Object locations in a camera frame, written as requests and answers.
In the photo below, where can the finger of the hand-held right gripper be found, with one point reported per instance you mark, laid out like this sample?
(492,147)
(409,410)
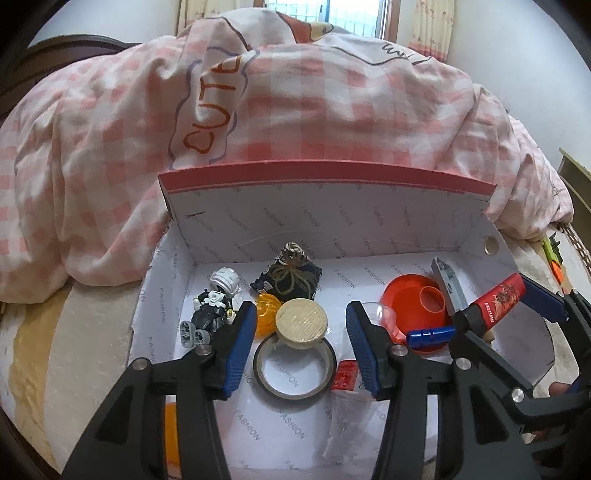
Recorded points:
(489,364)
(545,300)

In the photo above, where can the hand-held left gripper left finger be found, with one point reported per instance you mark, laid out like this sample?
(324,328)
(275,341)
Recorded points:
(242,341)

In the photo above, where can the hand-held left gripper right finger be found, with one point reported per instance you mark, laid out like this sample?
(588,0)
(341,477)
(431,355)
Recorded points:
(362,341)

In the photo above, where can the orange faceted ball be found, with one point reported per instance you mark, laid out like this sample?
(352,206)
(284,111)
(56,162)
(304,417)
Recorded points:
(267,316)

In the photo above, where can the clear red-label plastic bottle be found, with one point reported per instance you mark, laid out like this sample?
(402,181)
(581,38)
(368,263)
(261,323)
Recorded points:
(346,378)

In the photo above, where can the black tape roll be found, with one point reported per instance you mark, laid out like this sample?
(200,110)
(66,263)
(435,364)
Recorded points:
(263,378)

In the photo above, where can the black white toy robot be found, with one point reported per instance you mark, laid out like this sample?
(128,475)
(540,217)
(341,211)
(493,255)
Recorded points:
(214,304)

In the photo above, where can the red patterned cylinder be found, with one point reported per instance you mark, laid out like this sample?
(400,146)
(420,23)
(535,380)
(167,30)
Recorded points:
(496,300)

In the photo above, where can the round wooden disc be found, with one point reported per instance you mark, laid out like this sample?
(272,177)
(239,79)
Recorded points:
(301,323)

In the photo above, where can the blue ribbed cylinder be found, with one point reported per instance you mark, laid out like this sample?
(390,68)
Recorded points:
(429,337)

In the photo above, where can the orange plastic funnel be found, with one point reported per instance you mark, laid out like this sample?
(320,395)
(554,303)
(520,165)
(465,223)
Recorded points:
(411,295)

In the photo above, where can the dark patterned beanbag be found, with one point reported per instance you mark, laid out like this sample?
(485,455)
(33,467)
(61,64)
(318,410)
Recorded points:
(288,272)

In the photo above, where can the grey plate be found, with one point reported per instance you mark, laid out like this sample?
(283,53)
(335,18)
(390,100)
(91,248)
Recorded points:
(448,286)

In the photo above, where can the orange plastic ball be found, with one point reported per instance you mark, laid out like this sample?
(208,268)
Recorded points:
(171,429)

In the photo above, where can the red cardboard box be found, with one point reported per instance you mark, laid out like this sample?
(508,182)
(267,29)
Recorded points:
(369,221)

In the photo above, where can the green orange toy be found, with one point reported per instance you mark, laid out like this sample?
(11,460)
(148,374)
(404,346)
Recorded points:
(551,254)

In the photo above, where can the light wooden shelf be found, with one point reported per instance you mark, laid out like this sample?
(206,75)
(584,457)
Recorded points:
(577,180)

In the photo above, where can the pink checked quilt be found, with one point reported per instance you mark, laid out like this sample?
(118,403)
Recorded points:
(277,92)

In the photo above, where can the orange patterned curtain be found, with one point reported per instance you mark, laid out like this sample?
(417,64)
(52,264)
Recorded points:
(431,27)
(198,9)

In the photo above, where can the window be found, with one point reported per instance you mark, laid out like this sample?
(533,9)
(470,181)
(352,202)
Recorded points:
(332,14)

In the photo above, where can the dark wooden headboard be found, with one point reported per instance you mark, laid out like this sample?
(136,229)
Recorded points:
(46,60)

